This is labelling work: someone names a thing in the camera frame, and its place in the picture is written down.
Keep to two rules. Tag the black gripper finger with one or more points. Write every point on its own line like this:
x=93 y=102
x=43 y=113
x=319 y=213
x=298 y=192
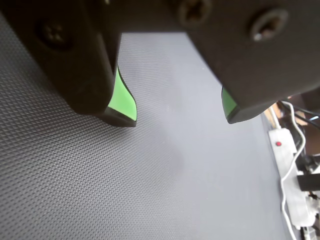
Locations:
x=62 y=62
x=262 y=62

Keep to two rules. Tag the white power strip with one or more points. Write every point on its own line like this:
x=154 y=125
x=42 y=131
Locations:
x=285 y=152

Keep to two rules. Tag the black power plug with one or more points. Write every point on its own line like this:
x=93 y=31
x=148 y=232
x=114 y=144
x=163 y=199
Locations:
x=308 y=182

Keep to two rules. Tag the grey textured mat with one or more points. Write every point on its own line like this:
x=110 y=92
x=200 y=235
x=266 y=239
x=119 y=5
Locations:
x=125 y=175

